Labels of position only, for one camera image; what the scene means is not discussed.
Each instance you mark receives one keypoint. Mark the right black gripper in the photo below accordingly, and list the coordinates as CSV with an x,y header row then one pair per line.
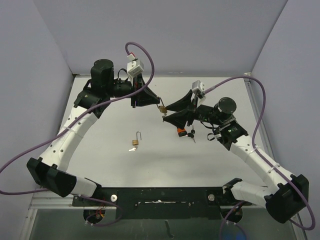
x,y
180,118

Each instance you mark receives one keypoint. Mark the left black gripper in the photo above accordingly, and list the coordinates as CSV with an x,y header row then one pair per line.
x,y
144,99

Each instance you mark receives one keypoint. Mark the orange black padlock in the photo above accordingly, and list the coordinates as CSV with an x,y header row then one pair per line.
x,y
182,132

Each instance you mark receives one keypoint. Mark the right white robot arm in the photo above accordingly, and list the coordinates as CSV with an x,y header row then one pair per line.
x,y
283,194

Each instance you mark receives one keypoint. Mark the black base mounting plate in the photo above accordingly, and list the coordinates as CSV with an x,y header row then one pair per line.
x,y
156,203

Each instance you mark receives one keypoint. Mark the black headed key bunch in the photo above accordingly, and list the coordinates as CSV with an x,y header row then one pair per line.
x,y
191,134

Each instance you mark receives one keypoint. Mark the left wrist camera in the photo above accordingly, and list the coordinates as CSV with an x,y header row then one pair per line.
x,y
134,68

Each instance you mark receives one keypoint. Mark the brass padlock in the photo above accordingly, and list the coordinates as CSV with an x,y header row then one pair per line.
x,y
138,137
161,107

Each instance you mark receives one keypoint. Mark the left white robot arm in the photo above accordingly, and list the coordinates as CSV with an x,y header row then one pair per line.
x,y
49,170

